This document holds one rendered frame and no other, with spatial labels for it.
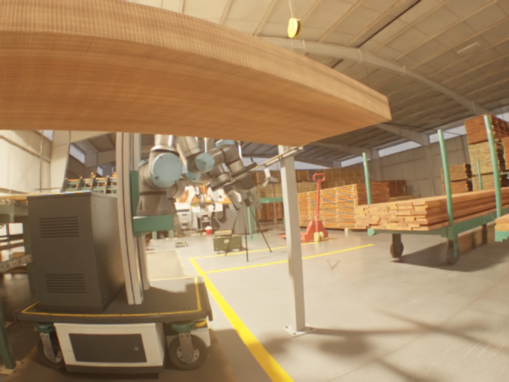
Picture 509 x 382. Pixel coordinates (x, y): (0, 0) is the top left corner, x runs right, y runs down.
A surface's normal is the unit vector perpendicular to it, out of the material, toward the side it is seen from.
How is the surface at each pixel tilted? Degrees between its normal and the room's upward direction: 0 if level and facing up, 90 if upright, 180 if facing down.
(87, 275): 90
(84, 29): 90
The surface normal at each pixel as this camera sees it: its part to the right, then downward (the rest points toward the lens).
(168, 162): 0.59, 0.04
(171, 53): 0.08, 0.99
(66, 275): 0.23, -0.08
